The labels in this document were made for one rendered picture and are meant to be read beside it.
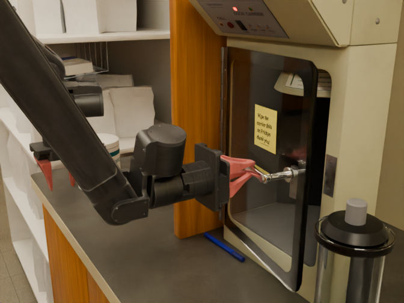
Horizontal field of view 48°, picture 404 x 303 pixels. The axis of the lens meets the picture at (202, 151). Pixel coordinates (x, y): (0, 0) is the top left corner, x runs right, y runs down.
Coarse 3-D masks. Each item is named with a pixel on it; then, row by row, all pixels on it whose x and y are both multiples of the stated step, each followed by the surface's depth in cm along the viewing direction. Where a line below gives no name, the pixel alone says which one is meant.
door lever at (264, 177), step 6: (246, 168) 78; (252, 168) 76; (258, 168) 75; (288, 168) 74; (252, 174) 76; (258, 174) 74; (264, 174) 73; (270, 174) 73; (276, 174) 74; (282, 174) 74; (288, 174) 74; (264, 180) 73; (270, 180) 73; (288, 180) 75
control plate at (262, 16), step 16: (208, 0) 80; (224, 0) 76; (240, 0) 72; (256, 0) 69; (224, 16) 81; (240, 16) 77; (256, 16) 73; (272, 16) 70; (224, 32) 87; (240, 32) 83; (256, 32) 78; (272, 32) 75
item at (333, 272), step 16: (384, 224) 65; (336, 240) 61; (320, 256) 64; (336, 256) 61; (352, 256) 59; (384, 256) 61; (320, 272) 65; (336, 272) 62; (352, 272) 61; (368, 272) 61; (320, 288) 65; (336, 288) 62; (352, 288) 61; (368, 288) 61
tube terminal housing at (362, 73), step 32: (384, 0) 68; (352, 32) 66; (384, 32) 70; (320, 64) 72; (352, 64) 68; (384, 64) 72; (352, 96) 70; (384, 96) 74; (352, 128) 72; (384, 128) 76; (352, 160) 74; (352, 192) 76
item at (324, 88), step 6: (318, 72) 78; (324, 72) 78; (318, 78) 78; (324, 78) 78; (330, 78) 78; (318, 84) 78; (324, 84) 78; (330, 84) 78; (318, 90) 78; (324, 90) 78; (330, 90) 78; (318, 96) 78; (324, 96) 78; (330, 96) 78
